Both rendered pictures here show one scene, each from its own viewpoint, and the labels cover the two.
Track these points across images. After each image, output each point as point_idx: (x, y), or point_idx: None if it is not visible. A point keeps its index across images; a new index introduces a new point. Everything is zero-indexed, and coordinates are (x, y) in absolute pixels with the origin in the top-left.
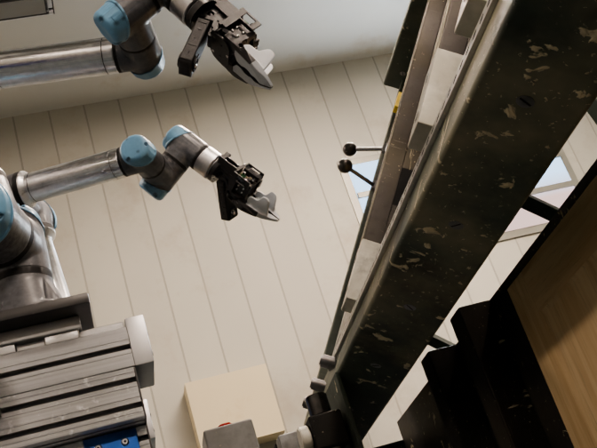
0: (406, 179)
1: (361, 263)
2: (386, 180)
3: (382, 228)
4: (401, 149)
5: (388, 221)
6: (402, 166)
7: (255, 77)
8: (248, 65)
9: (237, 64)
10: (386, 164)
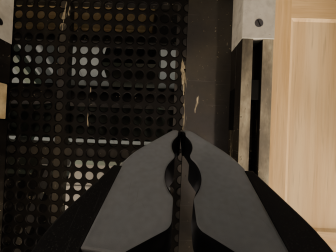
0: (231, 119)
1: (241, 14)
2: (237, 109)
3: (236, 60)
4: (233, 149)
5: (235, 70)
6: (233, 131)
7: (168, 143)
8: (132, 168)
9: (198, 231)
10: (238, 128)
